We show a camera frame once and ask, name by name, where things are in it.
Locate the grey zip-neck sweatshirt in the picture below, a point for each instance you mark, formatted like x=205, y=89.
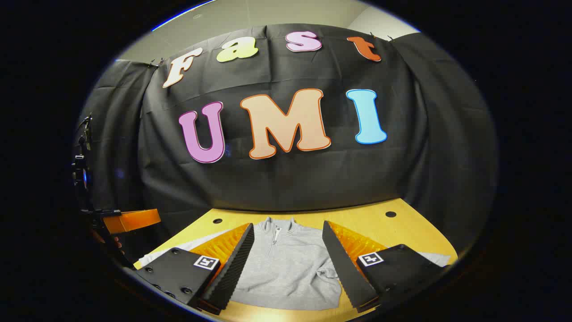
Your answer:
x=286, y=268

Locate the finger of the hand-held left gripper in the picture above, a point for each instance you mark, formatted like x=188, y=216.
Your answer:
x=134, y=220

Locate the black backdrop cloth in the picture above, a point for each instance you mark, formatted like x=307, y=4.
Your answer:
x=286, y=179

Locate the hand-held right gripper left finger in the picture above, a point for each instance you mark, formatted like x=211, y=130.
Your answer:
x=232, y=264

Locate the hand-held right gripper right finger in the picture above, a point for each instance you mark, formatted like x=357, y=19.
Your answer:
x=342, y=264

